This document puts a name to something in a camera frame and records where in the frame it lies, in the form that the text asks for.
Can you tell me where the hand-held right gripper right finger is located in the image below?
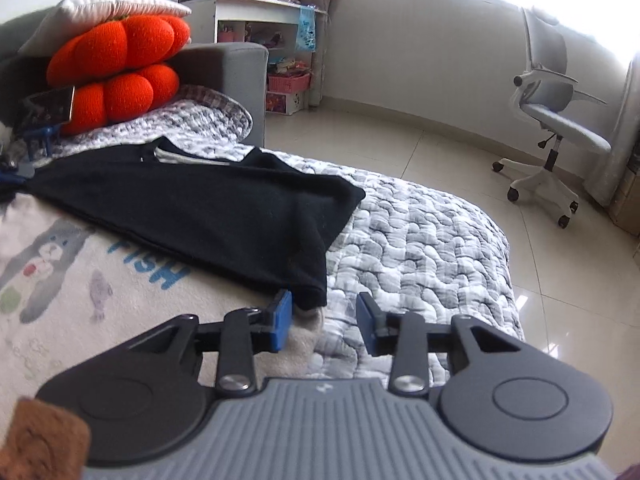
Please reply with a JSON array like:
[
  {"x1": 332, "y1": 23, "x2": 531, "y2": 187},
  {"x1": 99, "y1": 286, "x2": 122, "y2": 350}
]
[{"x1": 356, "y1": 291, "x2": 526, "y2": 396}]

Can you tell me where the grey sofa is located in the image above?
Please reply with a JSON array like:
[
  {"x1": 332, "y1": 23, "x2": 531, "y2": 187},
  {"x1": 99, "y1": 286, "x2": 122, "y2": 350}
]
[{"x1": 0, "y1": 7, "x2": 270, "y2": 148}]

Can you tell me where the white patterned storage box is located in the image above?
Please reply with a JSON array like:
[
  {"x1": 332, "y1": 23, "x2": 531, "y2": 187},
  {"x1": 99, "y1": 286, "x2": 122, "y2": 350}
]
[{"x1": 265, "y1": 91, "x2": 306, "y2": 115}]

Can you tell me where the beige black raglan shirt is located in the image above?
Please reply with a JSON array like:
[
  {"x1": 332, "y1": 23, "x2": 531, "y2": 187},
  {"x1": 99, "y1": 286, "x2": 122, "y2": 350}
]
[{"x1": 0, "y1": 136, "x2": 368, "y2": 441}]

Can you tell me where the blue patterned bag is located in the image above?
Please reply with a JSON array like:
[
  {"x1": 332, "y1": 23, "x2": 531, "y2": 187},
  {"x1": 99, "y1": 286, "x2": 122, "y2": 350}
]
[{"x1": 296, "y1": 5, "x2": 318, "y2": 53}]

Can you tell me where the smartphone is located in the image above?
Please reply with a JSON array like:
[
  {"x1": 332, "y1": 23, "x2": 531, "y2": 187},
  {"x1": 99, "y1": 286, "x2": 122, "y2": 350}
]
[{"x1": 20, "y1": 86, "x2": 76, "y2": 128}]

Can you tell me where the white desk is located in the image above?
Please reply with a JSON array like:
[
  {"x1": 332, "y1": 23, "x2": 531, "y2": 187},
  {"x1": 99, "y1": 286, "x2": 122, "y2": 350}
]
[{"x1": 177, "y1": 0, "x2": 331, "y2": 116}]

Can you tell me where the blue phone stand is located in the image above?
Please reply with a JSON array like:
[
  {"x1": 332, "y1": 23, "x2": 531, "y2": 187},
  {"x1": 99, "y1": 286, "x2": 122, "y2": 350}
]
[{"x1": 22, "y1": 122, "x2": 63, "y2": 158}]

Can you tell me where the white pillow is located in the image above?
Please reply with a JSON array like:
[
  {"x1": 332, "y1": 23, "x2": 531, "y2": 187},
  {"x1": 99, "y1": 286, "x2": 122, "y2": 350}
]
[{"x1": 17, "y1": 0, "x2": 193, "y2": 58}]

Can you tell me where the brown fuzzy sleeve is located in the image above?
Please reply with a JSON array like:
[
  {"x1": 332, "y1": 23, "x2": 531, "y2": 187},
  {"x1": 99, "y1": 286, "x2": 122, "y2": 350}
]
[{"x1": 0, "y1": 397, "x2": 92, "y2": 480}]

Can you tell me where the white office chair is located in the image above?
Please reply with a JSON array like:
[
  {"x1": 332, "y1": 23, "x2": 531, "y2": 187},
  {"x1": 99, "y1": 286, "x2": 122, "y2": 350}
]
[{"x1": 492, "y1": 7, "x2": 613, "y2": 230}]

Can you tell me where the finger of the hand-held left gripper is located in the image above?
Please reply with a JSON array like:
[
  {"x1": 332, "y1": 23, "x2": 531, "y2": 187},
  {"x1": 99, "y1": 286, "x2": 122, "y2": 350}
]
[{"x1": 0, "y1": 157, "x2": 36, "y2": 186}]

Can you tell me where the orange knitted pumpkin cushion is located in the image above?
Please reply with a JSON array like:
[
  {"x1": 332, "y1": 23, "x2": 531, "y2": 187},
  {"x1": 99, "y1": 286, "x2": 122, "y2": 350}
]
[
  {"x1": 46, "y1": 15, "x2": 192, "y2": 88},
  {"x1": 60, "y1": 62, "x2": 181, "y2": 136}
]

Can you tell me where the pink basket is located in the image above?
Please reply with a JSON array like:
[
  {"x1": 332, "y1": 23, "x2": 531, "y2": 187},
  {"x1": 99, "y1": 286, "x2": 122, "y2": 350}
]
[{"x1": 267, "y1": 71, "x2": 312, "y2": 95}]

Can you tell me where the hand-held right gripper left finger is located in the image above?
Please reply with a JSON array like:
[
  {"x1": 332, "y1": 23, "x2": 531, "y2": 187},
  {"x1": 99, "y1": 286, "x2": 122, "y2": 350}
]
[{"x1": 127, "y1": 288, "x2": 293, "y2": 396}]

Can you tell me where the grey checked quilt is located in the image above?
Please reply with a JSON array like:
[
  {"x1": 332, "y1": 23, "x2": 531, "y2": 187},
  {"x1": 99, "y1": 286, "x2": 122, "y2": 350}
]
[{"x1": 30, "y1": 84, "x2": 526, "y2": 391}]

